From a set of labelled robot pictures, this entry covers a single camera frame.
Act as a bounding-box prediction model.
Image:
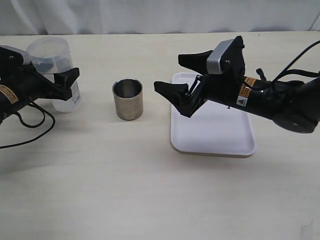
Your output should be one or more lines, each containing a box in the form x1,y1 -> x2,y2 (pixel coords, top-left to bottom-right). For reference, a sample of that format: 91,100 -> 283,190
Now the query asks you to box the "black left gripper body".
0,45 -> 41,110

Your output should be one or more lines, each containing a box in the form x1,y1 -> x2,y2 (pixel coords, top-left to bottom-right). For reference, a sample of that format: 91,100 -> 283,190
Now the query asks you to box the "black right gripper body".
181,35 -> 245,117

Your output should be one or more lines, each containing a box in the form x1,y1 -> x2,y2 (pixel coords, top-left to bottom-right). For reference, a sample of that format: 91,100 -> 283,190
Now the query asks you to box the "clear plastic measuring cup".
26,36 -> 82,113

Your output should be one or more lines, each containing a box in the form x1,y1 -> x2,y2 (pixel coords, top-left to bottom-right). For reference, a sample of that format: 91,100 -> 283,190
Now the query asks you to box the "stainless steel cup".
112,78 -> 144,121

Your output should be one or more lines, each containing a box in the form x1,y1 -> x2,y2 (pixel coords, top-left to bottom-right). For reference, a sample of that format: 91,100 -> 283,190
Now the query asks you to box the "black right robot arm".
153,35 -> 320,134

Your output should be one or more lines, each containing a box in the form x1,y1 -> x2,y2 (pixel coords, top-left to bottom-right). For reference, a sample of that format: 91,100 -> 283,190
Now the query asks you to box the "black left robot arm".
0,45 -> 80,122

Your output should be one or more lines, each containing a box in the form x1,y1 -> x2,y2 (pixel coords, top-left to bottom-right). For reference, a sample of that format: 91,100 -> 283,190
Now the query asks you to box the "white rectangular plastic tray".
170,72 -> 257,159

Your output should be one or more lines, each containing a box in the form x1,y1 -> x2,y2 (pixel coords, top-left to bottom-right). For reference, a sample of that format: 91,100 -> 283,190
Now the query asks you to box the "white backdrop curtain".
0,0 -> 320,36

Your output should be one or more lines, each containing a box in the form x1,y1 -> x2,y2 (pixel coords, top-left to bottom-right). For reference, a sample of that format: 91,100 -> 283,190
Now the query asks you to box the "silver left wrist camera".
14,48 -> 32,66

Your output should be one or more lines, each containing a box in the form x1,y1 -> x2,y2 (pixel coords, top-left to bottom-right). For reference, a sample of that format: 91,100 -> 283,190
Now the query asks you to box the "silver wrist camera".
206,39 -> 233,75
14,48 -> 32,66

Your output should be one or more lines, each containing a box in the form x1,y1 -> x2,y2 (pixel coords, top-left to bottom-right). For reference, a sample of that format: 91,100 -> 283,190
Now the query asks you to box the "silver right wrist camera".
206,39 -> 233,75

